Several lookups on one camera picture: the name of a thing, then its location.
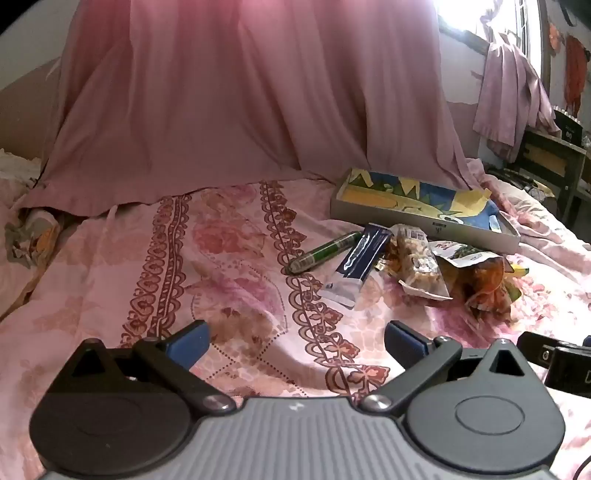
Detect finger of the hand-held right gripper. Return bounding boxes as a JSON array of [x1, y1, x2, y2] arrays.
[[544, 336, 591, 389], [517, 331, 563, 370]]

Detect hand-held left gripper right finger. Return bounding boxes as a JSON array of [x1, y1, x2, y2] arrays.
[[358, 320, 532, 414]]

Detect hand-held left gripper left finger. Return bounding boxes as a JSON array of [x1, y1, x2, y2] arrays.
[[65, 319, 237, 414]]

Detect clear peanut snack packet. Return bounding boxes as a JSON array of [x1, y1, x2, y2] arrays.
[[383, 224, 453, 301]]

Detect orange snack bag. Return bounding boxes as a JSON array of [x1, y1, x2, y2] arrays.
[[438, 256, 515, 324]]

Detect blue and white packet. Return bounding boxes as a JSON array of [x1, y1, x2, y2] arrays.
[[320, 223, 393, 310]]

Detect white and green seaweed packet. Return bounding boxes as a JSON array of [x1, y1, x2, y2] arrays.
[[429, 240, 497, 269]]

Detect grey box with colourful lining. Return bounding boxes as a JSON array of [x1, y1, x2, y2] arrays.
[[329, 167, 522, 256]]

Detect green sausage stick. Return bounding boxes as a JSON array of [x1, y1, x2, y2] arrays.
[[284, 231, 363, 276]]

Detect pink floral blanket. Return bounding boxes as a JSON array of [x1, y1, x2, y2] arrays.
[[0, 152, 591, 480]]

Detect dark striped cloth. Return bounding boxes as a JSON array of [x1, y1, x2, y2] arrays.
[[488, 165, 555, 195]]

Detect dark wooden side table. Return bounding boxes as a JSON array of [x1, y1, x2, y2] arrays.
[[505, 129, 591, 222]]

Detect crumpled pale cloth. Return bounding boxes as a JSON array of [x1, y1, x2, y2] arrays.
[[0, 148, 62, 269]]

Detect black box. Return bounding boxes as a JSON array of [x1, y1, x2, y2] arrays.
[[551, 108, 585, 141]]

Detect pink curtain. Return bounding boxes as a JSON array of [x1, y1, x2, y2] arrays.
[[23, 0, 467, 217]]

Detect hanging pink garment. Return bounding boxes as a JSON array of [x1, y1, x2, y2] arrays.
[[473, 32, 561, 162]]

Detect hanging red garment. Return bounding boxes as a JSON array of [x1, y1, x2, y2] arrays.
[[561, 34, 588, 114]]

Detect window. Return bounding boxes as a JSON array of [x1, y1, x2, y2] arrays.
[[438, 0, 546, 70]]

